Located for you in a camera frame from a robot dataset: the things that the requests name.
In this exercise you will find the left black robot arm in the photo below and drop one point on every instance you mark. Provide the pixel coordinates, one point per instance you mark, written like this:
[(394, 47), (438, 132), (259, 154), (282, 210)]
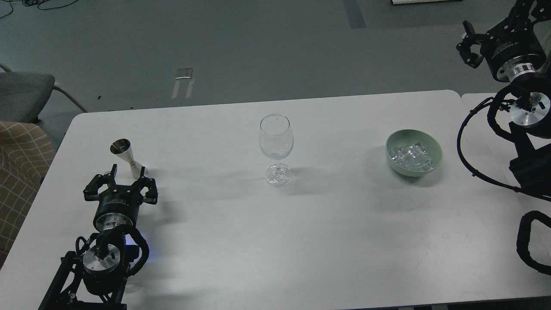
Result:
[(95, 274)]

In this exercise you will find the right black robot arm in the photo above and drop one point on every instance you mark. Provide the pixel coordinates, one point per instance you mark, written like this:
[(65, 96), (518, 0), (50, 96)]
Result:
[(522, 108)]

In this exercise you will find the steel cocktail jigger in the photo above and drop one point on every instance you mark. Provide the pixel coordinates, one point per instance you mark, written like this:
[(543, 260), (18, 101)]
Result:
[(122, 149)]

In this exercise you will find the clear ice cubes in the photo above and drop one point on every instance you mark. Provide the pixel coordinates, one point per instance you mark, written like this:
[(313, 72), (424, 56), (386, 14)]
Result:
[(412, 157)]

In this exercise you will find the clear wine glass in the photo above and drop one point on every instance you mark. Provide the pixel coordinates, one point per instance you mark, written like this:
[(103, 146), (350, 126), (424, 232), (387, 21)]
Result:
[(276, 141)]

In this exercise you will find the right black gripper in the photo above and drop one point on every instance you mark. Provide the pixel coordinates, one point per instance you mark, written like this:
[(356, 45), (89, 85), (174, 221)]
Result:
[(510, 42)]

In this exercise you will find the metal floor plate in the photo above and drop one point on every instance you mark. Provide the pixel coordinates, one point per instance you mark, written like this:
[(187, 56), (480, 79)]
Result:
[(183, 77)]

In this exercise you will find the checkered beige cushion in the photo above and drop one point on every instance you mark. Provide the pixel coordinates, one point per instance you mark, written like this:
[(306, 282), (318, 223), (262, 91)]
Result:
[(26, 154)]

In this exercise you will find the green ceramic bowl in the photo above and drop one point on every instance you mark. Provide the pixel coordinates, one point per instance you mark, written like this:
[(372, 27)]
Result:
[(410, 137)]

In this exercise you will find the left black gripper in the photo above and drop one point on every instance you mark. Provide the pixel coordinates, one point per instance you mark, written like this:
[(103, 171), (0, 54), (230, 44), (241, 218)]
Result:
[(119, 204)]

